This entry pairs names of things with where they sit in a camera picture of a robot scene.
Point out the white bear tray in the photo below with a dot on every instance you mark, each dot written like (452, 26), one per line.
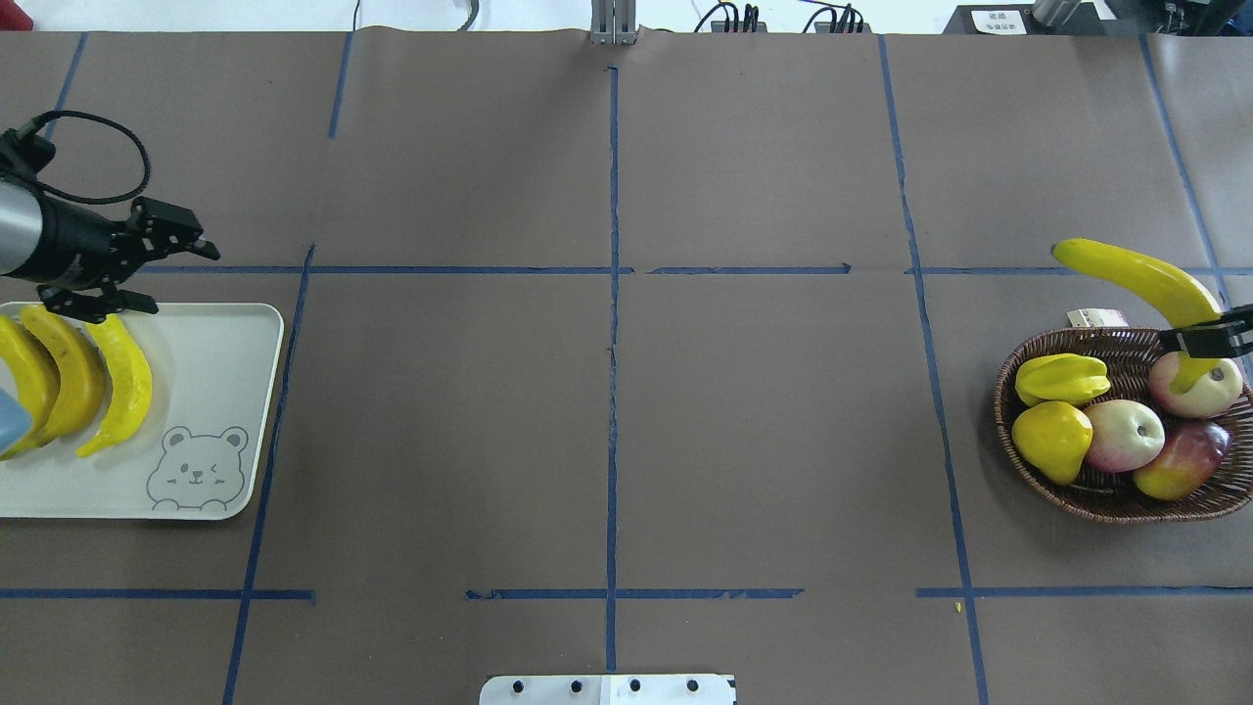
(195, 456)

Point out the yellow lemon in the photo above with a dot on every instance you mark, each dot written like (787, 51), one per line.
(1054, 436)

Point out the aluminium frame post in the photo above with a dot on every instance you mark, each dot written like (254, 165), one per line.
(613, 22)

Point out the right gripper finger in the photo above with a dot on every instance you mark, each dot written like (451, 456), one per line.
(1229, 336)

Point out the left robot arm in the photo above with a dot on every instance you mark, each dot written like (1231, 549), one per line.
(21, 224)

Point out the dark red fruit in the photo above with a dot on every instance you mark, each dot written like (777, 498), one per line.
(1191, 455)

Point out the paper basket tag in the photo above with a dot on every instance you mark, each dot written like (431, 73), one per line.
(1096, 317)

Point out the yellow banana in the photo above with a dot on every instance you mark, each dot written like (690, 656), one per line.
(82, 378)
(36, 377)
(1172, 292)
(132, 387)

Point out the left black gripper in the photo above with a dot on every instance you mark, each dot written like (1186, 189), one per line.
(76, 242)

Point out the brown wicker basket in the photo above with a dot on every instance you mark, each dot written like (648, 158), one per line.
(1113, 499)

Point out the yellow starfruit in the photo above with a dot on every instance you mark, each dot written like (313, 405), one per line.
(1068, 377)

